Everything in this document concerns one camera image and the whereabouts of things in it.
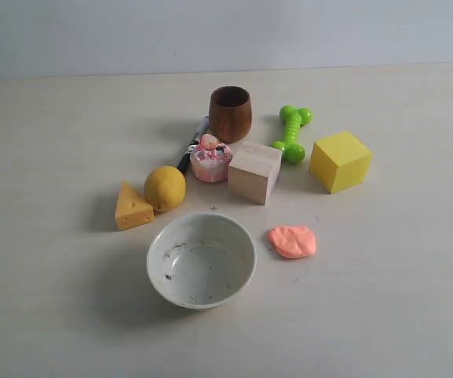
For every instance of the orange putty blob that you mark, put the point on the orange putty blob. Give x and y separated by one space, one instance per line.
293 242

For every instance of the light wooden cube block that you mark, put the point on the light wooden cube block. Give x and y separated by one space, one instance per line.
253 171

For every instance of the pink toy cake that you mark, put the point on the pink toy cake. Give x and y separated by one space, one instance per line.
210 160

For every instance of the black white marker pen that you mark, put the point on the black white marker pen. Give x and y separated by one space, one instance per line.
195 141

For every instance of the yellow lemon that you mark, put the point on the yellow lemon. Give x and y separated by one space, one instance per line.
165 188

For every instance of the white ceramic bowl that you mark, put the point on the white ceramic bowl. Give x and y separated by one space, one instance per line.
201 260

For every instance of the brown wooden cup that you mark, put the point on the brown wooden cup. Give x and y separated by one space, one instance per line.
230 113

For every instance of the yellow toy cheese wedge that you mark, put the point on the yellow toy cheese wedge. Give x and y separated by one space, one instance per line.
132 210

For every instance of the green plastic bone toy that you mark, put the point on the green plastic bone toy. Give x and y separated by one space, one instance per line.
293 119

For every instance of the yellow cube block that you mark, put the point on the yellow cube block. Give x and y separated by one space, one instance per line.
340 161

